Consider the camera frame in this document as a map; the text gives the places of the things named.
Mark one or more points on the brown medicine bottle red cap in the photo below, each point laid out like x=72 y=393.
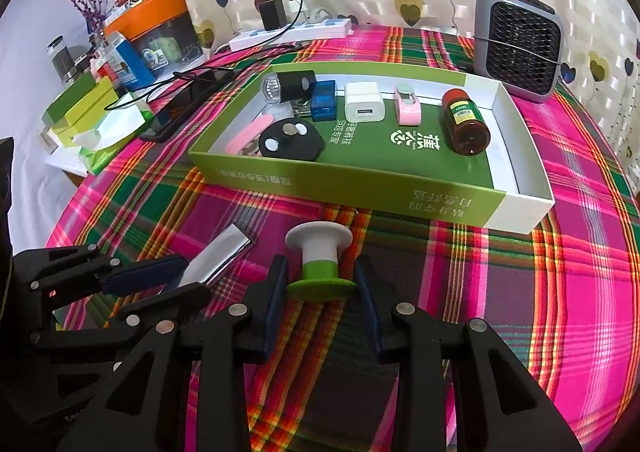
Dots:
x=465 y=127

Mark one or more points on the grey mini fan heater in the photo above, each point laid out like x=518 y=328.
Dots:
x=520 y=42

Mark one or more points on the black flashlight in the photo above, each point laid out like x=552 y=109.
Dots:
x=295 y=85

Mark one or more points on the silver rectangular case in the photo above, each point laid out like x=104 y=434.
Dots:
x=220 y=249

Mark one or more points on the black phone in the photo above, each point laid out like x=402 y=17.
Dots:
x=185 y=102

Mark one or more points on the orange rimmed storage bin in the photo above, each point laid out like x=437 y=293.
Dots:
x=150 y=7

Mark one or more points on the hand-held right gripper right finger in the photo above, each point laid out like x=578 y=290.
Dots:
x=367 y=312

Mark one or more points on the yellow-green carton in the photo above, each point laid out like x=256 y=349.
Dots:
x=85 y=115

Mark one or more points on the black round disc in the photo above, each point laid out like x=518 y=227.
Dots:
x=295 y=147

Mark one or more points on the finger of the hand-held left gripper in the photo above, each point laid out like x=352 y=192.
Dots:
x=140 y=274
x=170 y=304

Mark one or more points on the green tissue pack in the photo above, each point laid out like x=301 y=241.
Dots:
x=110 y=132

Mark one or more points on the black power adapter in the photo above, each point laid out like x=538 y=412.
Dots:
x=271 y=15

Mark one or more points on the blue translucent usb device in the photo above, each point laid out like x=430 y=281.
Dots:
x=322 y=100

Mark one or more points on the white usb charger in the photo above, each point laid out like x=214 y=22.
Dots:
x=362 y=105

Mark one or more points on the glass jar black lid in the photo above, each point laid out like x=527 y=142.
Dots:
x=61 y=60

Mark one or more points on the green and white spool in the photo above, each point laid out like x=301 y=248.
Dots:
x=317 y=252

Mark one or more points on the green cardboard box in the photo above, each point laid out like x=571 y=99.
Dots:
x=400 y=202

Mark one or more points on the dark green carton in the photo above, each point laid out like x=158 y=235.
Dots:
x=70 y=97

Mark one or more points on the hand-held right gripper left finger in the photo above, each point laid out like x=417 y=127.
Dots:
x=275 y=307

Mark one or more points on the white power strip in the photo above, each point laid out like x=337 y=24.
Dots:
x=290 y=35

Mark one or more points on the blue carton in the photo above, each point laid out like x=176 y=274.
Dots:
x=130 y=60

